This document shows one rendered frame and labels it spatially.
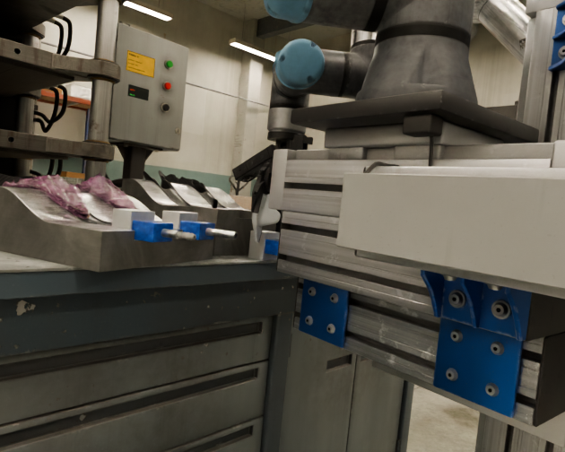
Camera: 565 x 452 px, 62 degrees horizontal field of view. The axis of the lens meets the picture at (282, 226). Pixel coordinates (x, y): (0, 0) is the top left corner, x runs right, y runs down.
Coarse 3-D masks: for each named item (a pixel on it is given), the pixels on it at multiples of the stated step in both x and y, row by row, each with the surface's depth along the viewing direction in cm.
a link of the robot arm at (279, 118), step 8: (272, 112) 89; (280, 112) 87; (288, 112) 87; (272, 120) 89; (280, 120) 88; (288, 120) 87; (272, 128) 89; (280, 128) 88; (288, 128) 87; (296, 128) 88; (304, 128) 89
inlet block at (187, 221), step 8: (168, 216) 78; (176, 216) 77; (184, 216) 78; (192, 216) 80; (176, 224) 77; (184, 224) 77; (192, 224) 76; (200, 224) 76; (208, 224) 77; (192, 232) 76; (200, 232) 76; (208, 232) 77; (216, 232) 76; (224, 232) 75; (232, 232) 75
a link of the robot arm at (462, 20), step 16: (384, 0) 55; (400, 0) 55; (416, 0) 54; (432, 0) 54; (448, 0) 54; (464, 0) 55; (384, 16) 57; (400, 16) 56; (416, 16) 55; (432, 16) 54; (448, 16) 54; (464, 16) 55
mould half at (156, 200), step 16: (128, 192) 112; (144, 192) 108; (160, 192) 110; (192, 192) 118; (224, 192) 128; (160, 208) 103; (176, 208) 99; (192, 208) 95; (208, 208) 91; (224, 208) 97; (240, 208) 122; (224, 224) 91; (240, 224) 94; (272, 224) 101; (224, 240) 92; (240, 240) 95
